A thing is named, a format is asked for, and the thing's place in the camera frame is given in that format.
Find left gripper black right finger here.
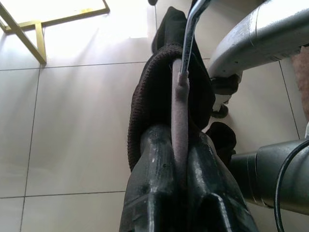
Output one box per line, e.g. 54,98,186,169
180,131,258,232

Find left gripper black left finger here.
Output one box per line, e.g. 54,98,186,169
122,124,181,232

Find black knit garment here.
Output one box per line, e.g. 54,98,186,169
127,6,237,174

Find brown floor mat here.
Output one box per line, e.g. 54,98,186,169
289,44,309,104

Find round white table gold legs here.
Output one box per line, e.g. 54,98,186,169
0,0,111,65

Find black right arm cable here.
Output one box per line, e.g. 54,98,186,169
275,139,309,232

